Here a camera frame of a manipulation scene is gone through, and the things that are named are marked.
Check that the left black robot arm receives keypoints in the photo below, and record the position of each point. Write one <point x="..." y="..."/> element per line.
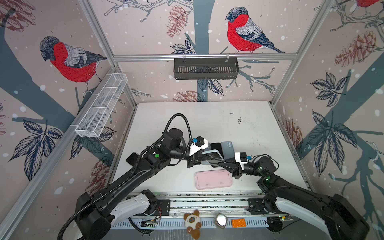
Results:
<point x="96" y="214"/>

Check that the pink phone case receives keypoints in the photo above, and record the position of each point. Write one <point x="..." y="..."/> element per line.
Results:
<point x="215" y="179"/>

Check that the black wire wall basket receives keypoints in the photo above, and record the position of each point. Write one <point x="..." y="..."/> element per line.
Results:
<point x="206" y="69"/>

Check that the white wire wall basket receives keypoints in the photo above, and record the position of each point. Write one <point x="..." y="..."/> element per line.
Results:
<point x="99" y="112"/>

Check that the orange block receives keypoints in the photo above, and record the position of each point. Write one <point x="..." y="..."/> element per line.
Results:
<point x="238" y="223"/>

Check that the brown white plush toy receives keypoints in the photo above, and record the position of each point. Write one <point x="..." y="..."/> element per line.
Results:
<point x="193" y="224"/>

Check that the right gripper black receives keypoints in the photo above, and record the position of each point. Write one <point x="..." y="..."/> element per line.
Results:
<point x="237" y="170"/>

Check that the black phone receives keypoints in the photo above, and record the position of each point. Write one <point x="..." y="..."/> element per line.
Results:
<point x="218" y="147"/>
<point x="206" y="155"/>
<point x="132" y="159"/>

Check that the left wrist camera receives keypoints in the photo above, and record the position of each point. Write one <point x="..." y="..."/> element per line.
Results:
<point x="197" y="144"/>

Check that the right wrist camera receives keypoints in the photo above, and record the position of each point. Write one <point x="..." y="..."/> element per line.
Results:
<point x="241" y="157"/>

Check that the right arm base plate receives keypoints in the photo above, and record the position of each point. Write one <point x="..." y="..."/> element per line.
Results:
<point x="260" y="206"/>

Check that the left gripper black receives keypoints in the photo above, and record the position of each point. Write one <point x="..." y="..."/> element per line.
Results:
<point x="191" y="160"/>

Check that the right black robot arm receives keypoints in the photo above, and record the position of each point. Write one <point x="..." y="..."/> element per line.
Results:
<point x="334" y="215"/>

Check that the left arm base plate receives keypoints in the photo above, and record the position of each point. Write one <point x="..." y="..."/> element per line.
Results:
<point x="162" y="207"/>

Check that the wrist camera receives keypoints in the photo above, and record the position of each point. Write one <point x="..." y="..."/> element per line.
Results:
<point x="241" y="157"/>
<point x="197" y="144"/>

